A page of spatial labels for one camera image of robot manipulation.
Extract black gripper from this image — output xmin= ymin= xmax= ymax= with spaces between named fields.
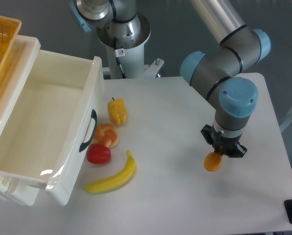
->
xmin=201 ymin=125 xmax=247 ymax=158

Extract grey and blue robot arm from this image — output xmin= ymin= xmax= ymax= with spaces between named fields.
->
xmin=180 ymin=0 xmax=271 ymax=158

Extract orange braided bread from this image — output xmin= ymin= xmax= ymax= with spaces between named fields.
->
xmin=91 ymin=123 xmax=119 ymax=148

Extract open white drawer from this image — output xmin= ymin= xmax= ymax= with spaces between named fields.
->
xmin=0 ymin=50 xmax=104 ymax=205

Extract white drawer cabinet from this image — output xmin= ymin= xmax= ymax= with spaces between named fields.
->
xmin=0 ymin=35 xmax=41 ymax=206

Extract yellow toy banana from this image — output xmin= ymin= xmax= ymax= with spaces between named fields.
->
xmin=83 ymin=150 xmax=136 ymax=194

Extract yellow toy corn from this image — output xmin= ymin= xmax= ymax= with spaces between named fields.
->
xmin=108 ymin=97 xmax=127 ymax=125

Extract red toy pepper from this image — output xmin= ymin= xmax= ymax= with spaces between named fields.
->
xmin=86 ymin=143 xmax=112 ymax=165

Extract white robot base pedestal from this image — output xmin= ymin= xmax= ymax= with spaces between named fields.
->
xmin=69 ymin=0 xmax=165 ymax=80

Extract dark drawer handle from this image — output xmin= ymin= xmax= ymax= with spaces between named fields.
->
xmin=79 ymin=109 xmax=97 ymax=152

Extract black cable on pedestal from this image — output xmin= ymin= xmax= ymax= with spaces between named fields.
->
xmin=113 ymin=36 xmax=128 ymax=79

